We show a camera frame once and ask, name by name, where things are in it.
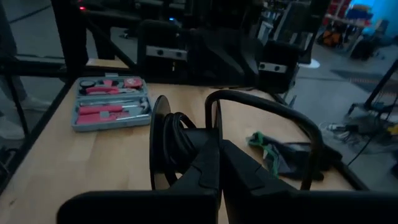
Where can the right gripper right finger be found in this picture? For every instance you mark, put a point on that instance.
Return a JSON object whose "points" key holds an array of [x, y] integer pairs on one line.
{"points": [[248, 186]]}

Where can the red utility knife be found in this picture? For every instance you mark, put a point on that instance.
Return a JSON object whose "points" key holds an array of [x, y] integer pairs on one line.
{"points": [[108, 82]]}

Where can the red tape measure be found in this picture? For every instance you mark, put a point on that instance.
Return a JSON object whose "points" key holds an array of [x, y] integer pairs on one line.
{"points": [[133, 83]]}

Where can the black aluminium table frame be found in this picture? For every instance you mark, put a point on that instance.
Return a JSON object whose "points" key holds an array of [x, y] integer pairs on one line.
{"points": [[70, 37]]}

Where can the grey plastic tool case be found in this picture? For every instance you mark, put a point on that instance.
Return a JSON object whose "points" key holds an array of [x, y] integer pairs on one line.
{"points": [[109, 100]]}

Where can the black electrical tape roll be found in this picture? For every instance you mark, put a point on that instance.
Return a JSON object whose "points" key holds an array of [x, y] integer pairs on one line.
{"points": [[81, 84]]}

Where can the person's shoe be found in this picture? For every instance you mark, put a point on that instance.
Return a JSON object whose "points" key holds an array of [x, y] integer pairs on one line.
{"points": [[37, 104]]}

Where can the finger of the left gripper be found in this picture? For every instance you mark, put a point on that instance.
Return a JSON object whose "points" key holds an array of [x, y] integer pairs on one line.
{"points": [[211, 65], [250, 62]]}

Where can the black tripod stand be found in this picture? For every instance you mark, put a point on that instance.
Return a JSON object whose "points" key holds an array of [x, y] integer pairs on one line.
{"points": [[381, 84]]}

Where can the grey work glove green cuff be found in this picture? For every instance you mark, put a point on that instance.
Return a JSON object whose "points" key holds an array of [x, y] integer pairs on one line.
{"points": [[289, 168], [329, 155]]}

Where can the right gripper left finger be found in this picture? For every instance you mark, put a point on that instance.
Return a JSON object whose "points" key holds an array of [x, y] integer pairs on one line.
{"points": [[202, 174]]}

